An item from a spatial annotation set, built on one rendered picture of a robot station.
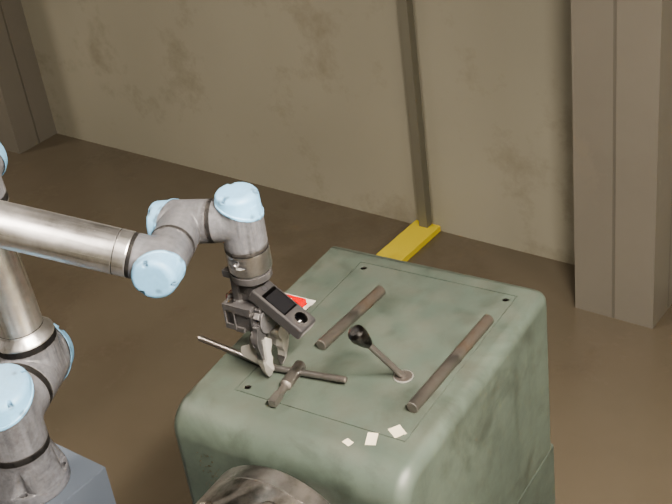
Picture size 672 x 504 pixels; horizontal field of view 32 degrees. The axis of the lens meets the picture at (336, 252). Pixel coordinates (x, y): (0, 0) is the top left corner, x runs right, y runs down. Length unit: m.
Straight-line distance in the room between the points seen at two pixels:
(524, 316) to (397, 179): 2.75
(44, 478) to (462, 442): 0.75
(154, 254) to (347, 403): 0.44
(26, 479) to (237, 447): 0.40
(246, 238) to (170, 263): 0.16
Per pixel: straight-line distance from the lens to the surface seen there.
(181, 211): 1.92
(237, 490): 1.91
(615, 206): 4.07
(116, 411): 4.19
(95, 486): 2.24
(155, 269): 1.80
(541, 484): 2.47
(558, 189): 4.47
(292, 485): 1.90
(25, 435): 2.13
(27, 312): 2.16
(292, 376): 2.05
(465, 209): 4.75
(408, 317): 2.19
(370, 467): 1.89
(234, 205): 1.88
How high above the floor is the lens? 2.51
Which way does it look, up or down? 31 degrees down
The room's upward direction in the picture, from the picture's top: 8 degrees counter-clockwise
